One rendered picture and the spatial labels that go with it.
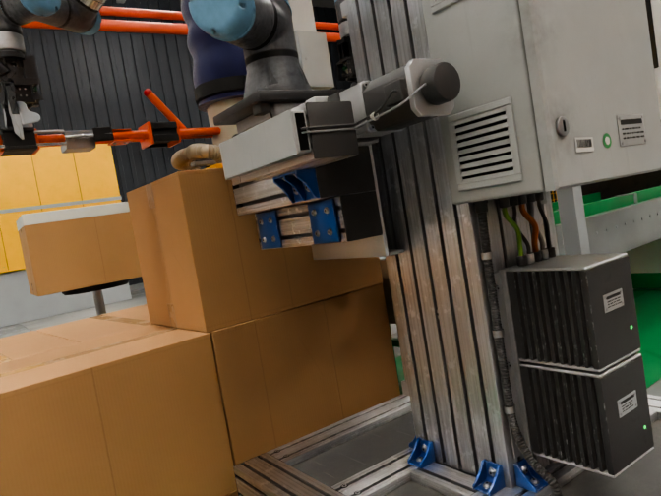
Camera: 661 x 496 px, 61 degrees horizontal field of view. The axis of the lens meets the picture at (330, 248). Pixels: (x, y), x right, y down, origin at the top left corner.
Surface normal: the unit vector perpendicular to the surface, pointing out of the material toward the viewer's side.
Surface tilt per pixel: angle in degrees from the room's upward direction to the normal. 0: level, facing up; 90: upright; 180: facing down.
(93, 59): 90
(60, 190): 90
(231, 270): 90
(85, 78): 90
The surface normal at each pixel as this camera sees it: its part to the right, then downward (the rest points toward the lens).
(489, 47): -0.81, 0.17
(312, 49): 0.62, -0.06
